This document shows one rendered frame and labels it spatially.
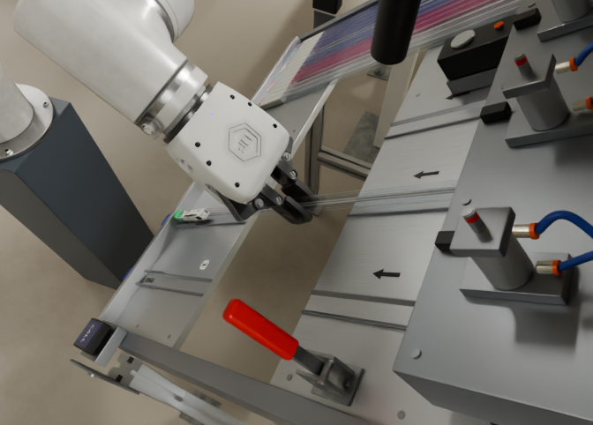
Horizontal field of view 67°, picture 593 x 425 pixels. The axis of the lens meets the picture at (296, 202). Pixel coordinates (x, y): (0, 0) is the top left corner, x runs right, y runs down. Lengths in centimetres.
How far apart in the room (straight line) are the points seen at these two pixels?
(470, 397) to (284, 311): 121
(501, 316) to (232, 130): 31
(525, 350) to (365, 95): 173
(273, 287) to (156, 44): 111
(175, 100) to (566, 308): 34
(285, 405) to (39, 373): 126
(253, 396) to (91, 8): 35
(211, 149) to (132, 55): 11
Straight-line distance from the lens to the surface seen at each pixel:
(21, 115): 99
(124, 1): 47
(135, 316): 69
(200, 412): 109
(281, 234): 153
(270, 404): 38
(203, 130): 45
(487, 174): 31
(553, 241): 27
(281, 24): 222
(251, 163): 46
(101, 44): 44
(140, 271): 74
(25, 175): 98
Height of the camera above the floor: 138
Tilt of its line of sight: 60 degrees down
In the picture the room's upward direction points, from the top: straight up
